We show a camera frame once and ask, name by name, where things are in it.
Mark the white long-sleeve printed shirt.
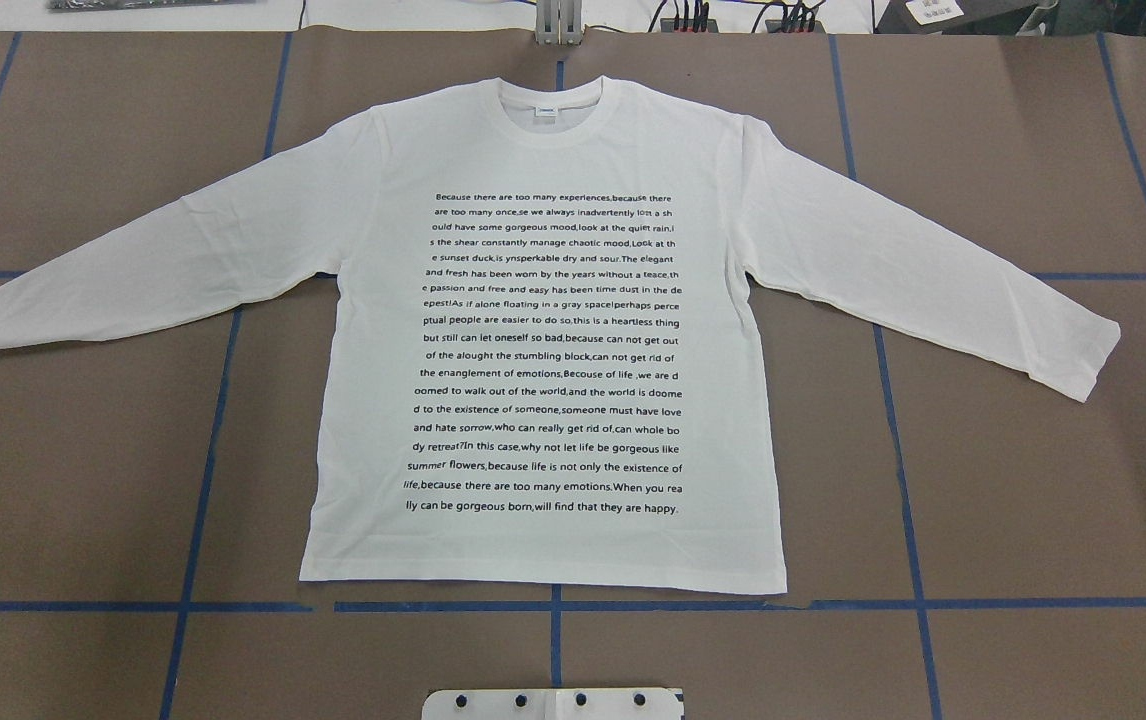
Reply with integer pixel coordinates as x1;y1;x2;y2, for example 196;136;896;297
0;77;1121;594

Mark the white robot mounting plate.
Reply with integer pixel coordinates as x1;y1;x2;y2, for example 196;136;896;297
421;687;686;719

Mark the aluminium frame post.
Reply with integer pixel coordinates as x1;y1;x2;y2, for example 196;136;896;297
533;0;583;45

